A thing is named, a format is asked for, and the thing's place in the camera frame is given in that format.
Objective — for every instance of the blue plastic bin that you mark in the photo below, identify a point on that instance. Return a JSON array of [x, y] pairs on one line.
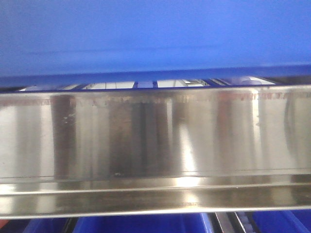
[[61, 42]]

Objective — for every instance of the lower middle blue bin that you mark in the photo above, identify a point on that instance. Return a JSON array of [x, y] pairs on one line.
[[160, 223]]

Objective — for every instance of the lower right roller track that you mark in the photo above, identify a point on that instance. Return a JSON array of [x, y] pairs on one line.
[[244, 223]]

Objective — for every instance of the lower left blue bin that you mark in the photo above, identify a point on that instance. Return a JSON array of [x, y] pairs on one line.
[[45, 225]]

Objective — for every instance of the lower right blue bin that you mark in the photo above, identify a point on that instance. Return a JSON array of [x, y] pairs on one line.
[[294, 221]]

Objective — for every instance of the stainless steel shelf rail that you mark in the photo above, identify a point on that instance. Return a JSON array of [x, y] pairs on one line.
[[150, 151]]

